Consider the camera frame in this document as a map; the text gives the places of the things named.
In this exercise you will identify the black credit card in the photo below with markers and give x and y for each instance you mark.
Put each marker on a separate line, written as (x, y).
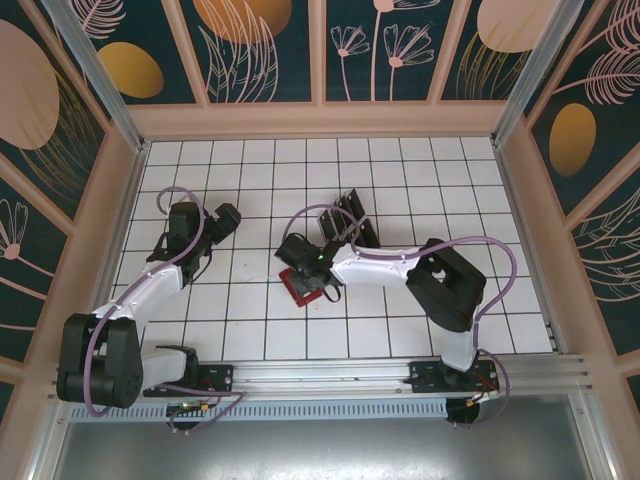
(352, 196)
(336, 216)
(326, 222)
(371, 232)
(345, 205)

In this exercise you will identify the red leather card holder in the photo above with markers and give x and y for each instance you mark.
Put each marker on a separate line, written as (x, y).
(286, 282)

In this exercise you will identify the clear acrylic card stand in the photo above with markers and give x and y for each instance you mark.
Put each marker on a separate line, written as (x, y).
(357, 216)

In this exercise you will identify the aluminium table side rail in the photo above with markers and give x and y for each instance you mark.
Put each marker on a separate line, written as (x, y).
(522, 225)
(123, 225)

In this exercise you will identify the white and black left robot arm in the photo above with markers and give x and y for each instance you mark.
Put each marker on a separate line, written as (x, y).
(150, 290)

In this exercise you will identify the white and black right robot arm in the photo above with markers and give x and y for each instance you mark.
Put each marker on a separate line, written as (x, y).
(375, 265)

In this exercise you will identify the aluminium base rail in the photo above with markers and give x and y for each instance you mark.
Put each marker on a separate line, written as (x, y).
(320, 372)

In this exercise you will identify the grey metal panel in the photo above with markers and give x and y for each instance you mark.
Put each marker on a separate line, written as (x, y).
(320, 450)

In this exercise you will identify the aluminium corner post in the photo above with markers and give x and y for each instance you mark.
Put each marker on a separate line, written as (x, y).
(534, 75)
(102, 80)

